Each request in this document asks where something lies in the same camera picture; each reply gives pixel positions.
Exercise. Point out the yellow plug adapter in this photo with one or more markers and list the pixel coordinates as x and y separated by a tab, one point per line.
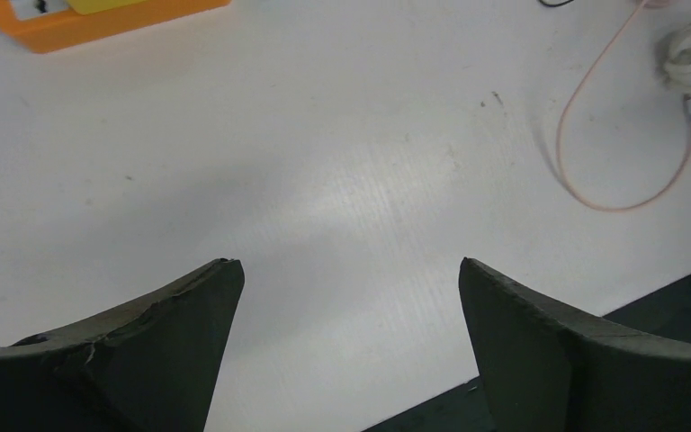
86	7

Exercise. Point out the orange power strip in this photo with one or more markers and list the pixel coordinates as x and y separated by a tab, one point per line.
47	26

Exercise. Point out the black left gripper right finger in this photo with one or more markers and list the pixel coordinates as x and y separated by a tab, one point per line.
548	366

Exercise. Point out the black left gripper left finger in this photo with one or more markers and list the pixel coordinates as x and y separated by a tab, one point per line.
149	364

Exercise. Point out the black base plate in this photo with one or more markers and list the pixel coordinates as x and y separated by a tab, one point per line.
664	313

